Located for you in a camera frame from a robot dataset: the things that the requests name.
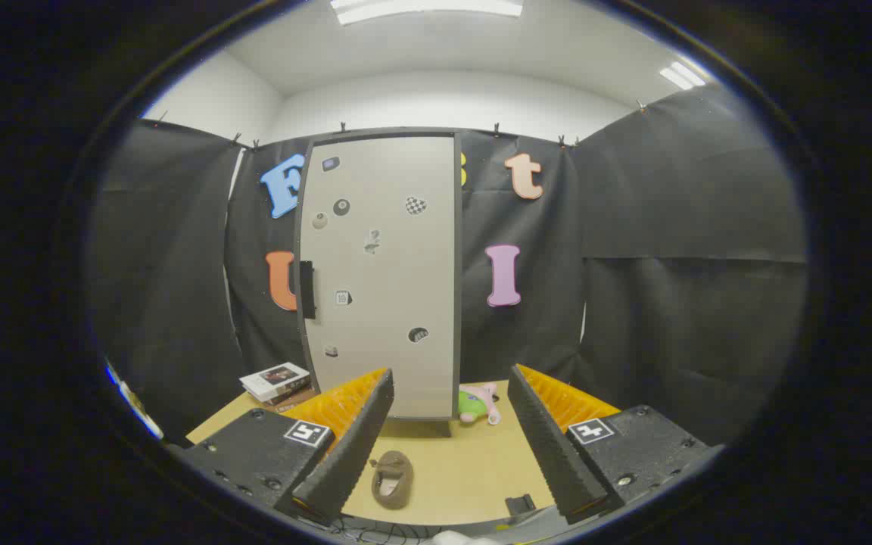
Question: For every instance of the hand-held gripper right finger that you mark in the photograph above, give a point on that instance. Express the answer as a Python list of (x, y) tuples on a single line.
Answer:
[(549, 454)]

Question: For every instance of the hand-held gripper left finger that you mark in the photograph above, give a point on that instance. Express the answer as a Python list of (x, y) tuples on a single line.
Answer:
[(353, 454)]

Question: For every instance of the brown fuzzy slipper shoe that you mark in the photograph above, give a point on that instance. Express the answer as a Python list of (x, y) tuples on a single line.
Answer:
[(392, 479)]

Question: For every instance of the grey shoe cabinet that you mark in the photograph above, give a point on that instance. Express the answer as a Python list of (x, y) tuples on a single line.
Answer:
[(458, 303)]

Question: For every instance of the small black object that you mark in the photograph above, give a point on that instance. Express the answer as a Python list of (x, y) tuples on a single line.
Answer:
[(519, 503)]

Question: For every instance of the brown book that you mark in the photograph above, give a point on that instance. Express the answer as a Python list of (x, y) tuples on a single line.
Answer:
[(298, 402)]

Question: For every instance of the dark thin book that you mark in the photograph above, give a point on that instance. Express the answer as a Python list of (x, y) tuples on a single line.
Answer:
[(294, 393)]

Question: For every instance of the green pink plush toy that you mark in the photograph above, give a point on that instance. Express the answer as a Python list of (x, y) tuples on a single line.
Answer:
[(474, 405)]

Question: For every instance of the white book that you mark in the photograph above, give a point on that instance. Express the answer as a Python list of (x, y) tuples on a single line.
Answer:
[(273, 378)]

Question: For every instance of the white rounded object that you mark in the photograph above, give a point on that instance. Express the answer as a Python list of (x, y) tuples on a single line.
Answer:
[(459, 539)]

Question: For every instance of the black backdrop cloth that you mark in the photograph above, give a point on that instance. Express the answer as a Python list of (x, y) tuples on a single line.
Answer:
[(671, 303)]

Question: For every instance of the white printed board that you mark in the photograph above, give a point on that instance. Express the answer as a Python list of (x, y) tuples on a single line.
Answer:
[(133, 405)]

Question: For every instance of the small ceiling light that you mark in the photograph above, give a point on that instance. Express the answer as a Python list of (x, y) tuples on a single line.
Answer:
[(682, 74)]

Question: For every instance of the long ceiling light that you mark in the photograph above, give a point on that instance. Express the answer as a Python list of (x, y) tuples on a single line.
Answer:
[(428, 7)]

